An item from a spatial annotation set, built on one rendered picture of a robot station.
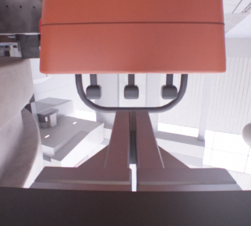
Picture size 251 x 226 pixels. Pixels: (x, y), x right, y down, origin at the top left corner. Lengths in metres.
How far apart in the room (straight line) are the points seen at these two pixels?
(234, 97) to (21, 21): 13.33
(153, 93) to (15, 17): 2.41
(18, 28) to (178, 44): 1.21
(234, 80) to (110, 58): 13.46
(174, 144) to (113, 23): 3.11
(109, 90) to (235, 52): 10.92
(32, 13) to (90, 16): 1.15
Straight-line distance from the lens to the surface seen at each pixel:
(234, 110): 14.08
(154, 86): 3.12
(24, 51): 1.44
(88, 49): 0.18
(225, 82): 13.56
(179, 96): 0.32
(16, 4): 1.35
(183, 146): 3.23
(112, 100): 3.50
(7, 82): 1.02
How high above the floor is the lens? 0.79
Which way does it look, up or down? 16 degrees up
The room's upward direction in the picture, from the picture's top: 180 degrees clockwise
